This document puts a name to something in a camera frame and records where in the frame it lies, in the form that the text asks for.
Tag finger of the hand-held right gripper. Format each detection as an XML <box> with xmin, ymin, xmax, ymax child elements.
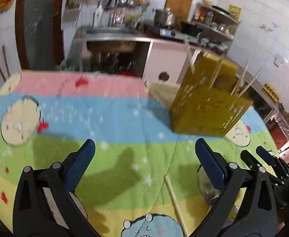
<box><xmin>256</xmin><ymin>146</ymin><xmax>289</xmax><ymax>179</ymax></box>
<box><xmin>240</xmin><ymin>149</ymin><xmax>262</xmax><ymax>171</ymax></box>

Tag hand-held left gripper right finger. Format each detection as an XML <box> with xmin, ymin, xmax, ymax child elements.
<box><xmin>191</xmin><ymin>138</ymin><xmax>277</xmax><ymax>237</ymax></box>

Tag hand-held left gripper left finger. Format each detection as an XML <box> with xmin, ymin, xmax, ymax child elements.
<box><xmin>13</xmin><ymin>139</ymin><xmax>103</xmax><ymax>237</ymax></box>

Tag golden perforated utensil holder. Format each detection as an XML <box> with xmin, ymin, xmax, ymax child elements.
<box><xmin>170</xmin><ymin>54</ymin><xmax>254</xmax><ymax>138</ymax></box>

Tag cartoon printed pastel blanket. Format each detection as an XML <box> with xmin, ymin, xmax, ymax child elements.
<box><xmin>0</xmin><ymin>71</ymin><xmax>281</xmax><ymax>237</ymax></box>

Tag egg carton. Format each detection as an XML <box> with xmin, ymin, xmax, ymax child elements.
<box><xmin>262</xmin><ymin>83</ymin><xmax>281</xmax><ymax>102</ymax></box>

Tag sink cabinet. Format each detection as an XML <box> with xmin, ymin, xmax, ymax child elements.
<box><xmin>67</xmin><ymin>27</ymin><xmax>192</xmax><ymax>85</ymax></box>

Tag row of small bowls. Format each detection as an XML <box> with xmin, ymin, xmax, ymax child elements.
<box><xmin>196</xmin><ymin>36</ymin><xmax>228</xmax><ymax>51</ymax></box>

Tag wooden stick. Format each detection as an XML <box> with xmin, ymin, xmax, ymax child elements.
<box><xmin>2</xmin><ymin>45</ymin><xmax>12</xmax><ymax>77</ymax></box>

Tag steel sink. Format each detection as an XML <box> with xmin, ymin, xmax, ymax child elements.
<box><xmin>82</xmin><ymin>27</ymin><xmax>140</xmax><ymax>36</ymax></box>

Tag black wok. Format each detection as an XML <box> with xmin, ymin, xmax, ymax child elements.
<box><xmin>180</xmin><ymin>21</ymin><xmax>204</xmax><ymax>37</ymax></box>

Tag gas stove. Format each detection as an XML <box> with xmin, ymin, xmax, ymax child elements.
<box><xmin>159</xmin><ymin>27</ymin><xmax>185</xmax><ymax>39</ymax></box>

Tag brown framed glass door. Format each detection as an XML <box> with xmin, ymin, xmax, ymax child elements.
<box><xmin>15</xmin><ymin>0</ymin><xmax>66</xmax><ymax>71</ymax></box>

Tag row of condiment bottles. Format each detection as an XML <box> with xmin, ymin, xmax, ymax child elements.
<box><xmin>194</xmin><ymin>8</ymin><xmax>214</xmax><ymax>26</ymax></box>

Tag steel cooking pot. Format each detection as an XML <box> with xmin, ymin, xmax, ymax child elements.
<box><xmin>154</xmin><ymin>8</ymin><xmax>179</xmax><ymax>27</ymax></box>

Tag rectangular wooden cutting board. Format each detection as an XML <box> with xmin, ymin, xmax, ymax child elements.
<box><xmin>164</xmin><ymin>0</ymin><xmax>193</xmax><ymax>18</ymax></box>

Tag white wall hook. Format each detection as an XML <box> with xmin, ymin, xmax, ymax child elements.
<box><xmin>274</xmin><ymin>53</ymin><xmax>289</xmax><ymax>66</ymax></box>

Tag wall stickers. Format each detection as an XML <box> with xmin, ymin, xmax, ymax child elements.
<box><xmin>259</xmin><ymin>23</ymin><xmax>277</xmax><ymax>33</ymax></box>

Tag corner wall shelf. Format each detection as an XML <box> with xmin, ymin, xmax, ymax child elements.
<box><xmin>192</xmin><ymin>2</ymin><xmax>240</xmax><ymax>43</ymax></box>

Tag yellow wall poster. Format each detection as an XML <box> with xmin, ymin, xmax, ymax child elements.
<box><xmin>227</xmin><ymin>5</ymin><xmax>242</xmax><ymax>22</ymax></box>

